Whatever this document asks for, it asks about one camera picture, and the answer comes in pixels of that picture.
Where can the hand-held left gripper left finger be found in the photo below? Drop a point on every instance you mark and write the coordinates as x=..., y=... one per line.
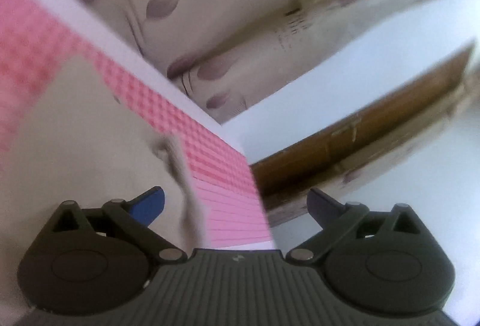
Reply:
x=150, y=205

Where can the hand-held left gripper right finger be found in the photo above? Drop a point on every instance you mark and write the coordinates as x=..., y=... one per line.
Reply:
x=321, y=205

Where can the light grey small garment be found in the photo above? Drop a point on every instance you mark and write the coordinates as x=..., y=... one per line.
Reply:
x=189, y=194

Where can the pink checkered white bed sheet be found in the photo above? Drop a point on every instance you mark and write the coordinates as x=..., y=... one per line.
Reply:
x=45, y=48

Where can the brown wooden frame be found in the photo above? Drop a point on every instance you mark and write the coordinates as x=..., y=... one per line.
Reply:
x=375, y=123

